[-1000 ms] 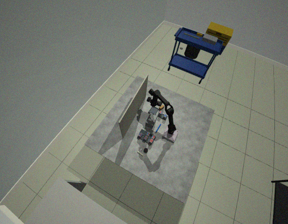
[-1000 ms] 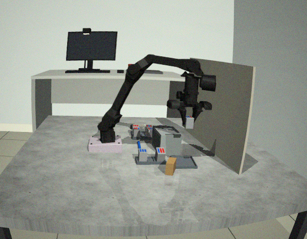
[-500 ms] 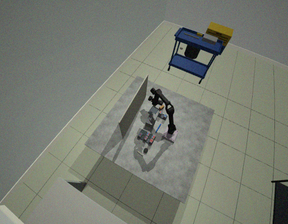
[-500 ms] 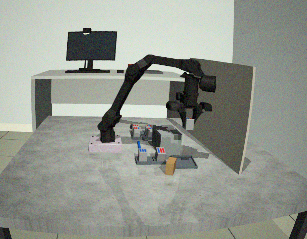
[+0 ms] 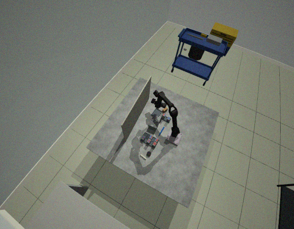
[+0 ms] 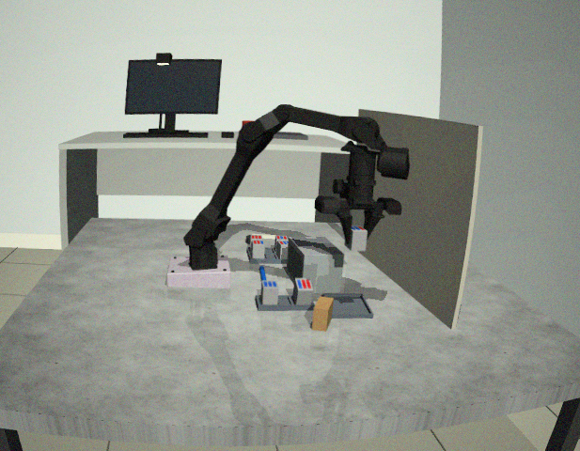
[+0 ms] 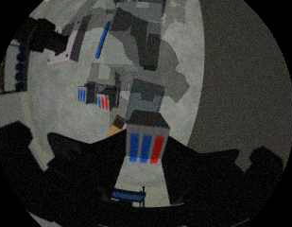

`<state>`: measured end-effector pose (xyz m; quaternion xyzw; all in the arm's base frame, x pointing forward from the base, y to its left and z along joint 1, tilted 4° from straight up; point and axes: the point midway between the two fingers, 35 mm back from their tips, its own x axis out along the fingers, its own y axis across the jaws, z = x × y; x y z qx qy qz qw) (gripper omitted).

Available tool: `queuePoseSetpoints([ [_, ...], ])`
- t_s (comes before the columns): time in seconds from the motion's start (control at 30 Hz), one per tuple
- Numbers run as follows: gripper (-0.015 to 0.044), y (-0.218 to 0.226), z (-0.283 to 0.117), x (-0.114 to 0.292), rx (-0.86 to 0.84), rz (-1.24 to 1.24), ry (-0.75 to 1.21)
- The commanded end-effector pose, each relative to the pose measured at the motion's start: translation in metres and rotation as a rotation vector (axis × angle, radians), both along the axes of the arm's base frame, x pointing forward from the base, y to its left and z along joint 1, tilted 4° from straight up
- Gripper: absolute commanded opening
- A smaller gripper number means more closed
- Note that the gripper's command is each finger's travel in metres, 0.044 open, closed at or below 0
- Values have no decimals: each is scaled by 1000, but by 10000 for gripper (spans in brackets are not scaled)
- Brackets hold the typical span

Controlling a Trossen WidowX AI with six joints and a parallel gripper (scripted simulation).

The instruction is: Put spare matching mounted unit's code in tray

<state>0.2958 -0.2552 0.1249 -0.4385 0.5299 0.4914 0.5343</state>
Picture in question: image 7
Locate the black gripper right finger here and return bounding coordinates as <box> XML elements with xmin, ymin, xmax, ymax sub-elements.
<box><xmin>161</xmin><ymin>136</ymin><xmax>240</xmax><ymax>204</ymax></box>

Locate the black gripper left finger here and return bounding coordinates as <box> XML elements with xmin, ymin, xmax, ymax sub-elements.
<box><xmin>47</xmin><ymin>129</ymin><xmax>127</xmax><ymax>201</ymax></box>

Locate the grey flat panel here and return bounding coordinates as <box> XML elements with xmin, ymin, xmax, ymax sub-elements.
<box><xmin>187</xmin><ymin>0</ymin><xmax>292</xmax><ymax>173</ymax></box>

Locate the tan rectangular block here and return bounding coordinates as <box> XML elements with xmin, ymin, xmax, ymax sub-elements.
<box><xmin>105</xmin><ymin>118</ymin><xmax>126</xmax><ymax>139</ymax></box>

